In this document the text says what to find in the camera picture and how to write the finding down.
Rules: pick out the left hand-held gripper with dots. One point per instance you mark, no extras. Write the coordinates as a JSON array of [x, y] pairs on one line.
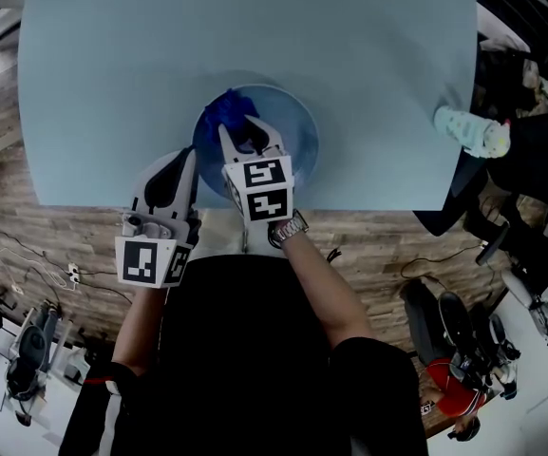
[[143, 259]]

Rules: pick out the blue cloth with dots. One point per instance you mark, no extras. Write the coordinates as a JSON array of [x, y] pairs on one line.
[[226, 109]]

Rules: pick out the person's right forearm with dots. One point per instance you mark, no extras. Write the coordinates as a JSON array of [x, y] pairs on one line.
[[321, 292]]

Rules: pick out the silver metal wristwatch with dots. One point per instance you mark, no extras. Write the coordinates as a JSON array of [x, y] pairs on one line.
[[290, 228]]

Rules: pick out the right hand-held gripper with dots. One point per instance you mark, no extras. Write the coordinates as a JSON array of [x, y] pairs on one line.
[[266, 193]]

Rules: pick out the blue round plate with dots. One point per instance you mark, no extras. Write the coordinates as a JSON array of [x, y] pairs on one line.
[[292, 131]]

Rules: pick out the red fabric bag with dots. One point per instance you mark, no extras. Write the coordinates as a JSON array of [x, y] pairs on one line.
[[454, 392]]

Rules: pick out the black office chair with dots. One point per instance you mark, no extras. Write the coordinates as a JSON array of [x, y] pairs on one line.
[[449, 207]]

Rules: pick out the white power strip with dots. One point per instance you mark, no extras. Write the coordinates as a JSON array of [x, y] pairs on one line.
[[73, 272]]

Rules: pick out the black wheeled equipment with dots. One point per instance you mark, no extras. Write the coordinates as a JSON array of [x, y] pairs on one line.
[[454, 326]]

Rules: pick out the grey robot equipment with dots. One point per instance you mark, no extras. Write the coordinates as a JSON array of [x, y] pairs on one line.
[[31, 349]]

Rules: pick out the person's left forearm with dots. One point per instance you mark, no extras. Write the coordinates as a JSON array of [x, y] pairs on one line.
[[143, 326]]

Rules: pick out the person's black clothing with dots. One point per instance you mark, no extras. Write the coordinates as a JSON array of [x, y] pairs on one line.
[[254, 373]]

